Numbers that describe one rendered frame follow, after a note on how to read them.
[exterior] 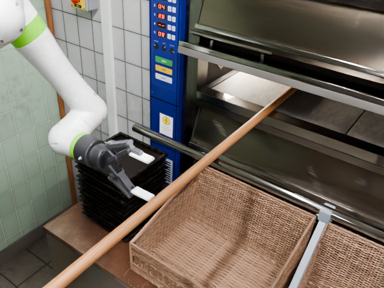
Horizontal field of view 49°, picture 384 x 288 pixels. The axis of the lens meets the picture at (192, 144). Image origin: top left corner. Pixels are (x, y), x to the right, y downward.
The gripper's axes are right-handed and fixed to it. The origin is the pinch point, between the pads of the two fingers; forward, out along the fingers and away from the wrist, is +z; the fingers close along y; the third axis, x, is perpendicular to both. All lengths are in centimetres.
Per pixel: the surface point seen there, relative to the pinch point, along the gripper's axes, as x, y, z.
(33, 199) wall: -32, 89, -114
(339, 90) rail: -44, -23, 36
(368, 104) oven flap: -44, -21, 45
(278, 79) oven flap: -44, -21, 17
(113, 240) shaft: 24.2, -0.6, 9.1
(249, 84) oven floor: -79, 2, -9
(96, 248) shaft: 28.7, -1.2, 8.1
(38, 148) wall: -41, 58, -114
